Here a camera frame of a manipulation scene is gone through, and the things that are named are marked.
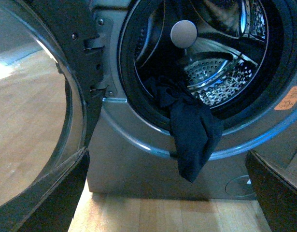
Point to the stainless perforated drum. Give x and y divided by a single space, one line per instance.
223 62

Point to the metal door hinge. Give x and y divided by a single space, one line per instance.
101 43

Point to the orange warning sticker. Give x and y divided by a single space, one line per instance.
288 101

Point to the open washing machine door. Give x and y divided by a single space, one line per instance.
48 101

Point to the round drain filter cover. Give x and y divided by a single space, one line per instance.
240 187

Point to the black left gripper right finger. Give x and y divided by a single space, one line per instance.
276 192

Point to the grey front-load washing machine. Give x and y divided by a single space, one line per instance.
130 156

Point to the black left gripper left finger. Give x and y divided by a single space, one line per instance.
49 204

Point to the black rubber door gasket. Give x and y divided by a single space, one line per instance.
278 69

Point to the dark navy garment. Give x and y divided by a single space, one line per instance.
196 131

